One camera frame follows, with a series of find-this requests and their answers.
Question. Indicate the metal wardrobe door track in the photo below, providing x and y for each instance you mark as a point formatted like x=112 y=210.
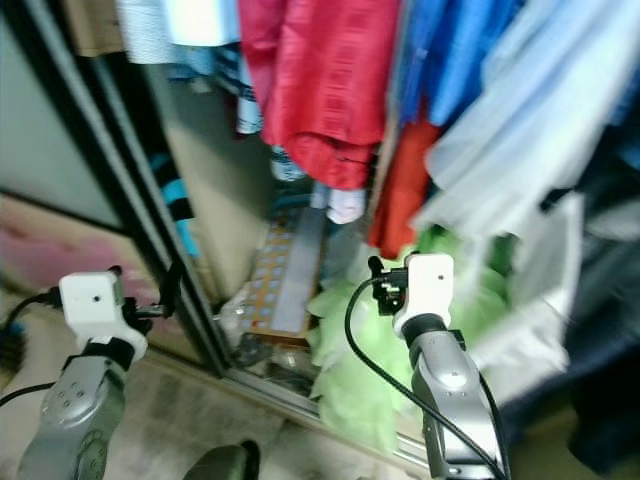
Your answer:
x=270 y=390

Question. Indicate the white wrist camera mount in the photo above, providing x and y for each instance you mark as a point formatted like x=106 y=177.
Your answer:
x=425 y=280
x=90 y=300

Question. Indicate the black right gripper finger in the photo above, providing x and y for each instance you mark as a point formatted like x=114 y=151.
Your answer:
x=377 y=271
x=407 y=260

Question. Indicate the bright white garment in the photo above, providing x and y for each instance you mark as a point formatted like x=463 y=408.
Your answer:
x=205 y=20

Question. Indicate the orange red hanging garment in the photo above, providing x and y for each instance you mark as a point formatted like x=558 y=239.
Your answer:
x=405 y=190

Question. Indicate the blue hanging garment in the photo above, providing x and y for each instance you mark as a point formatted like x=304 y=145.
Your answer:
x=450 y=50

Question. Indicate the white dark striped garment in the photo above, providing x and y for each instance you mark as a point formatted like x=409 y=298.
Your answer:
x=285 y=165

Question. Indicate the colourful patterned box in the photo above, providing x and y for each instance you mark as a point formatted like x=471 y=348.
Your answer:
x=280 y=280

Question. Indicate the white knit garment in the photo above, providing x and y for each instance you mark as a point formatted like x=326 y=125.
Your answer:
x=145 y=30

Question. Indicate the dark navy garment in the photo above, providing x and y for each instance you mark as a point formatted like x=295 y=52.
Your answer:
x=605 y=350

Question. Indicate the pale blue hanging shirt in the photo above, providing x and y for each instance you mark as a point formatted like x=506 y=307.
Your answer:
x=530 y=130

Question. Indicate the white cloth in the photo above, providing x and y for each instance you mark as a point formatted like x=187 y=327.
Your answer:
x=540 y=290

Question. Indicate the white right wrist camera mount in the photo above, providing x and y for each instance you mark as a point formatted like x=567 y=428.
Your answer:
x=425 y=280

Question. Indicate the light green fluffy garment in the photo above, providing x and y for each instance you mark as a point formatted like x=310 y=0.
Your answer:
x=350 y=390

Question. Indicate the black framed wardrobe sliding door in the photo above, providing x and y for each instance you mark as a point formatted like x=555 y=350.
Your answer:
x=50 y=100

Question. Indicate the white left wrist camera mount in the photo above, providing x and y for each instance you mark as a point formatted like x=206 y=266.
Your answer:
x=90 y=300

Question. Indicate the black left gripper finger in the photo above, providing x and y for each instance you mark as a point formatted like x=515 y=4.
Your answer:
x=107 y=270
x=171 y=285

